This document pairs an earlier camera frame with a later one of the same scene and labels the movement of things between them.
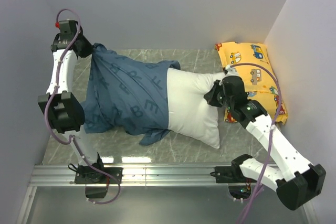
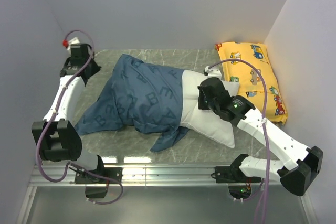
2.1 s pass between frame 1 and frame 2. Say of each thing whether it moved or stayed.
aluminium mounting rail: stayed
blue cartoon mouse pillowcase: moved
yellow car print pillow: stayed
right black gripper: moved
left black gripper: moved
